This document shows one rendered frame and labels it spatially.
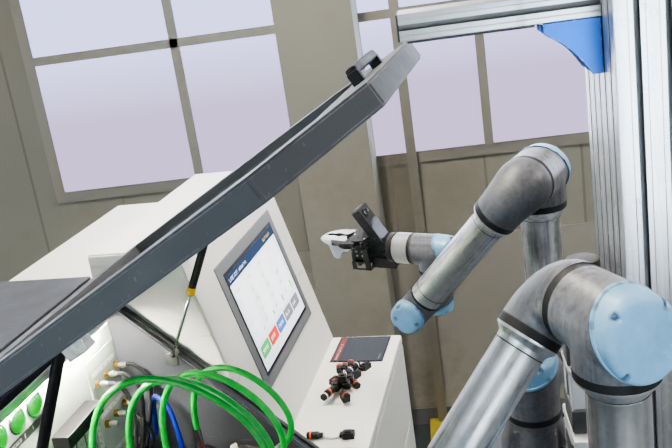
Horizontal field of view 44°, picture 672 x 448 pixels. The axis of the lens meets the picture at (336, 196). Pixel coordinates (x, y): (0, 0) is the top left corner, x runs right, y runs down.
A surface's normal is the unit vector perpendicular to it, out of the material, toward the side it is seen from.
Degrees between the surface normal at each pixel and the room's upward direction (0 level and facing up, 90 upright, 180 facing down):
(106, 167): 90
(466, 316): 90
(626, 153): 90
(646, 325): 82
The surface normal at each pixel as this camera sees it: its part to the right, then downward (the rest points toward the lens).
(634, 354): 0.32, 0.08
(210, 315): 0.91, -0.30
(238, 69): -0.09, 0.29
